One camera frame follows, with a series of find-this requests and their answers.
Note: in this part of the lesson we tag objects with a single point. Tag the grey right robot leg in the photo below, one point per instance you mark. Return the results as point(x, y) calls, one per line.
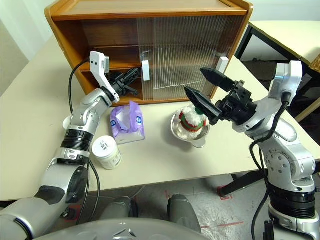
point(182, 210)

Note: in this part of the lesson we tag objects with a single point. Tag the silver robot torso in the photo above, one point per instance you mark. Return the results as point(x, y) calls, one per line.
point(120, 230)

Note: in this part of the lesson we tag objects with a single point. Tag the ribbed clear sliding door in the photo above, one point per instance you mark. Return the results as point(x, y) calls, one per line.
point(225, 37)
point(145, 37)

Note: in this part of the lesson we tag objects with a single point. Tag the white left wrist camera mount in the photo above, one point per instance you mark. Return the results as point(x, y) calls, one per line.
point(98, 72)

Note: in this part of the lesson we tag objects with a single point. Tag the metal bowl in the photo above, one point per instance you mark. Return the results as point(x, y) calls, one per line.
point(197, 142)

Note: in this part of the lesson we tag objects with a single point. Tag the white plush bear toy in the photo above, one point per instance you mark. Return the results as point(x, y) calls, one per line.
point(191, 122)

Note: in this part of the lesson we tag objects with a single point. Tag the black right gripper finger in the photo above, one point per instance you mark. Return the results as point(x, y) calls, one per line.
point(203, 105)
point(217, 77)

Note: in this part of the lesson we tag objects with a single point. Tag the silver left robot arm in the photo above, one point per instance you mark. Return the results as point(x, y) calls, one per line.
point(80, 117)

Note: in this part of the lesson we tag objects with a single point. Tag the wicker chair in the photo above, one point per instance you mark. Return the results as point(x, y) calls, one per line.
point(315, 61)

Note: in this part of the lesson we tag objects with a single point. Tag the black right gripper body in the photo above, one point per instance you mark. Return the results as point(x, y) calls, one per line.
point(236, 105)

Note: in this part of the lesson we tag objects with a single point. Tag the wooden cabinet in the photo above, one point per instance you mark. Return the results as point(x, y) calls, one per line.
point(67, 32)

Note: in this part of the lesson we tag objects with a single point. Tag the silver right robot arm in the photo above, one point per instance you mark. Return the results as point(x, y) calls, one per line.
point(282, 155)

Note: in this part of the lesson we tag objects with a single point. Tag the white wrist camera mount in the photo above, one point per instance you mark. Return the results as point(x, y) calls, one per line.
point(287, 75)
point(98, 72)

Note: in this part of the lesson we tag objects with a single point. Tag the black table leg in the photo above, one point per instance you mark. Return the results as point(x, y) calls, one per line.
point(240, 182)

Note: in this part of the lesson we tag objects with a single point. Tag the purple tissue box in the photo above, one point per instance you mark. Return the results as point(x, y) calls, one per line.
point(131, 125)

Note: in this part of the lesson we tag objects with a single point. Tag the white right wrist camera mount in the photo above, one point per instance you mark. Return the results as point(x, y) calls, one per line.
point(287, 75)

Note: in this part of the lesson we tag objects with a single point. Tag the beige black-framed side table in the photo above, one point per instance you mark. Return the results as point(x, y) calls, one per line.
point(282, 32)

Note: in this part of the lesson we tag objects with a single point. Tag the grey robot leg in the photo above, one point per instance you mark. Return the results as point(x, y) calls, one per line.
point(182, 210)
point(117, 207)

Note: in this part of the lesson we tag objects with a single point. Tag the grey left robot leg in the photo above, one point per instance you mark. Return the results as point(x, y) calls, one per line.
point(117, 207)

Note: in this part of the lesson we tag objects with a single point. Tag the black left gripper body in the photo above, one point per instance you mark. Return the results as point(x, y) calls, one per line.
point(118, 83)

